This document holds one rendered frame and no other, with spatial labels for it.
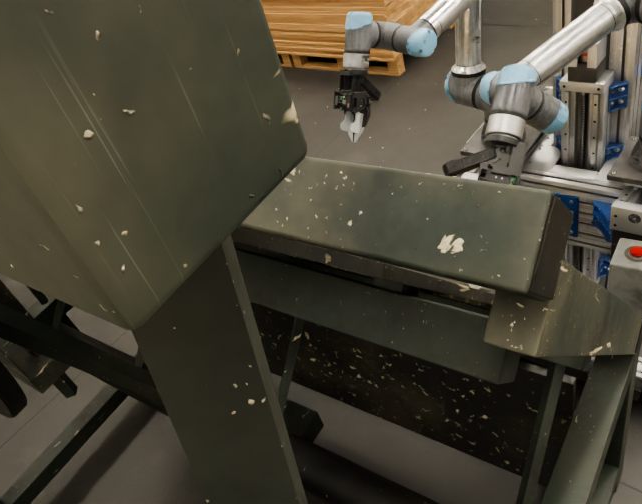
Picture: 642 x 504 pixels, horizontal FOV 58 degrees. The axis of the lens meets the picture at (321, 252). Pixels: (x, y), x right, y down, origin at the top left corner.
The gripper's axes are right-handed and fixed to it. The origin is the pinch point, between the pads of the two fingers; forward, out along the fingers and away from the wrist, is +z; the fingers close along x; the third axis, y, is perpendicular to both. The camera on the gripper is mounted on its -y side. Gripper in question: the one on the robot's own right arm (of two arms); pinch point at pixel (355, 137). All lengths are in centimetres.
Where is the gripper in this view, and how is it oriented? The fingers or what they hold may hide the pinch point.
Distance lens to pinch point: 181.8
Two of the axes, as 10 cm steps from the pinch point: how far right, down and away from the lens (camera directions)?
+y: -6.5, 2.3, -7.2
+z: -0.5, 9.4, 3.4
